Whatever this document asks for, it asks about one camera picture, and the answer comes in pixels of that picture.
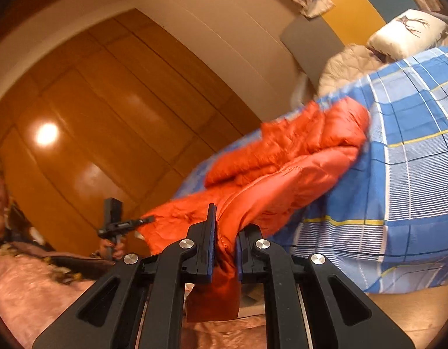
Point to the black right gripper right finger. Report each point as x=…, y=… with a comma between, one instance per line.
x=310, y=303

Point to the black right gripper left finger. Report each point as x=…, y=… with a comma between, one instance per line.
x=139, y=302

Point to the orange puffer jacket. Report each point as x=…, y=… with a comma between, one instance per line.
x=295, y=162

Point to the person's left hand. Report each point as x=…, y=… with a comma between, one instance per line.
x=112, y=251

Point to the pink fuzzy garment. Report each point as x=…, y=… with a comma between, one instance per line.
x=30, y=300

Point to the blue plaid bed sheet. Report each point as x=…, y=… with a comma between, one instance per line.
x=385, y=223

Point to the wooden wardrobe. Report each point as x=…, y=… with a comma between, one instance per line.
x=121, y=110

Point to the beige quilted blanket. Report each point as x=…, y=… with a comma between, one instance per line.
x=351, y=64

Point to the white deer print pillow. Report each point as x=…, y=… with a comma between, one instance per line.
x=407, y=35

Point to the grey yellow blue headboard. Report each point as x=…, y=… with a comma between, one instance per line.
x=314, y=41

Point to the grey curved bed rail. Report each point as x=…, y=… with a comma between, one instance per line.
x=299, y=92

